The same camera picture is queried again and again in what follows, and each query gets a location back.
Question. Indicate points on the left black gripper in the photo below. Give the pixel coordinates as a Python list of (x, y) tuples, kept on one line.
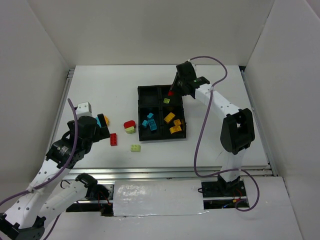
[(103, 127)]

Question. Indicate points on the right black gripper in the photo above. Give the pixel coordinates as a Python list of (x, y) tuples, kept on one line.
[(179, 83)]

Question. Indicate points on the blue long lego brick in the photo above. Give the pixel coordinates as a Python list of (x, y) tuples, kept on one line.
[(98, 122)]

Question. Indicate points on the red curved lego brick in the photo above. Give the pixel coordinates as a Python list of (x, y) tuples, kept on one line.
[(170, 93)]

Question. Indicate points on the small green lego brick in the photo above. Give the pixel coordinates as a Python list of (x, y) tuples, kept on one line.
[(166, 100)]

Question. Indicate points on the yellow long lego brick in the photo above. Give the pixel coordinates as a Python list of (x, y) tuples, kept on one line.
[(169, 118)]

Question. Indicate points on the small yellow lego brick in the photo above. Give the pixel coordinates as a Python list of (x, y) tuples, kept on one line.
[(177, 122)]

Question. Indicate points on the cyan rounded lego piece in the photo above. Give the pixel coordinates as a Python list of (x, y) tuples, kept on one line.
[(152, 125)]

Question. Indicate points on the yellow rounded lego brick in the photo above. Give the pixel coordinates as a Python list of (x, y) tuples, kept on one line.
[(175, 129)]

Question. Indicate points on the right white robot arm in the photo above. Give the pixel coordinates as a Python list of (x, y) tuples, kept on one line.
[(237, 125)]

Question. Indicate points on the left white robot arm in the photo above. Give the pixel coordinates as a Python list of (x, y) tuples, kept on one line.
[(34, 209)]

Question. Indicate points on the yellow butterfly lego piece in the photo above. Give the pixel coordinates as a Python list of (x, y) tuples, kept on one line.
[(106, 120)]

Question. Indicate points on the red flat lego brick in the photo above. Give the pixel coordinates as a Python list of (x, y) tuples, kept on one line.
[(113, 139)]

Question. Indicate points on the red rounded lego brick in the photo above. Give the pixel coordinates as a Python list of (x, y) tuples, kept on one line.
[(129, 124)]

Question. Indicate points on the light green lego under red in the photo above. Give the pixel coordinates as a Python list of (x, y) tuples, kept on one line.
[(130, 130)]

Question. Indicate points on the black four-compartment sorting tray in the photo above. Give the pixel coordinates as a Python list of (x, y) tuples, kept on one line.
[(151, 100)]

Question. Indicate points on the light green square lego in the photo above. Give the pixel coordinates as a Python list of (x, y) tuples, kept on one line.
[(135, 148)]

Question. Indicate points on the white foil-covered panel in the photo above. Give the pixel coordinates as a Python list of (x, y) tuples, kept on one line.
[(157, 198)]

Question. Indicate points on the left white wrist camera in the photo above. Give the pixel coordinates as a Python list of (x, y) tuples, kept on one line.
[(83, 109)]

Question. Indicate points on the aluminium frame rail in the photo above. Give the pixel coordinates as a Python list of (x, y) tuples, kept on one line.
[(114, 174)]

